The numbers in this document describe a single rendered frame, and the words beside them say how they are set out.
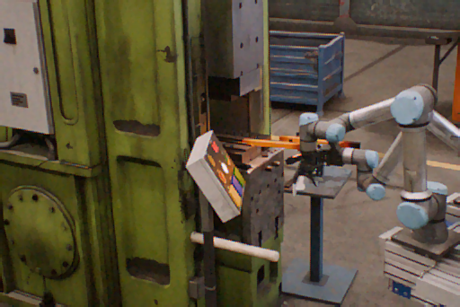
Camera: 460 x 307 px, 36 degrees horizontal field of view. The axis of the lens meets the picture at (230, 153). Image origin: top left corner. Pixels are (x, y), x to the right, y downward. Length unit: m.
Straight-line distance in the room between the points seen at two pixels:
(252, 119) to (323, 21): 7.96
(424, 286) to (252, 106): 1.40
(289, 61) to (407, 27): 4.16
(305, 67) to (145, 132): 4.11
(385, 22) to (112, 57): 8.25
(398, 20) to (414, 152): 8.51
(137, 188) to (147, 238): 0.26
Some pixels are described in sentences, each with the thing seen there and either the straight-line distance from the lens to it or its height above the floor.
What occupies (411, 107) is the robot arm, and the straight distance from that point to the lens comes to 2.60.
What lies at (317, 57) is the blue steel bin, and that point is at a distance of 7.11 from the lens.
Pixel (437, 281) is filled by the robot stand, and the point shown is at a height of 0.73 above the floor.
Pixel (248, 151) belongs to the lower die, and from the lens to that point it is 3.41.
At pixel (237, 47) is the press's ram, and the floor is 1.50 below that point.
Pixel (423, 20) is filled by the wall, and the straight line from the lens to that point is 11.01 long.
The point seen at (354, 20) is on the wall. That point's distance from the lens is 11.38.
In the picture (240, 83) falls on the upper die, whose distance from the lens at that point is 3.25.
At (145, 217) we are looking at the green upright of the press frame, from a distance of 3.49.
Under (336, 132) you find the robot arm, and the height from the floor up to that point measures 1.25.
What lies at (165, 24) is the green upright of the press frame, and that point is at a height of 1.64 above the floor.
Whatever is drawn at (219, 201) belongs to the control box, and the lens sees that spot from 2.77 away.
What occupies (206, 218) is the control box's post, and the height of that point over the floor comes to 0.86.
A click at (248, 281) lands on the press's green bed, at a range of 3.61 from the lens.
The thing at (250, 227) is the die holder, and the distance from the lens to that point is 3.44.
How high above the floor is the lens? 2.15
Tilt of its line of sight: 20 degrees down
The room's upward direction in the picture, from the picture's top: 2 degrees counter-clockwise
